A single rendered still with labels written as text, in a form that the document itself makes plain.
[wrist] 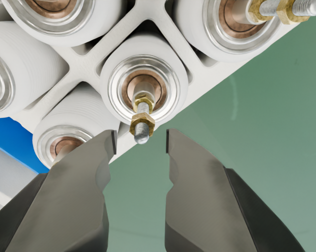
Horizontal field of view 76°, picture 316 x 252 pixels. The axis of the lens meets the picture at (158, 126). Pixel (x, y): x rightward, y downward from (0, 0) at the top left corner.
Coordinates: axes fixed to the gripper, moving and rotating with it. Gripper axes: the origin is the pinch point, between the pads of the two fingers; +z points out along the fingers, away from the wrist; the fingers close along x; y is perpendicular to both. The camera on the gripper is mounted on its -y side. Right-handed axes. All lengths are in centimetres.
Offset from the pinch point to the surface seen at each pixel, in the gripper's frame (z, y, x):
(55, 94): 16.6, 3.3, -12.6
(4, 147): 23.1, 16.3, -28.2
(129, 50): 9.8, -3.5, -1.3
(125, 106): 9.2, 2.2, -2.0
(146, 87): 7.7, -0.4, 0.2
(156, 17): 16.6, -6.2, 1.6
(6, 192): 17.4, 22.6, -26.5
